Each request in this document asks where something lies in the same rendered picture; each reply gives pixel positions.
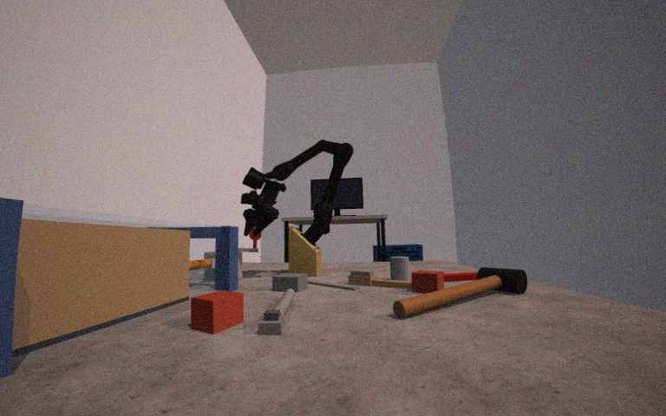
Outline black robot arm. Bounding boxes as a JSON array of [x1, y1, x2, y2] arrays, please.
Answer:
[[240, 140, 354, 246]]

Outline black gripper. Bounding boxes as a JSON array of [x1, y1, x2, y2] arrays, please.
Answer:
[[243, 192, 279, 236]]

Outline black-headed mallet with wooden handle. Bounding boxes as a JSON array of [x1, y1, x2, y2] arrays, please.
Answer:
[[393, 267, 527, 319]]

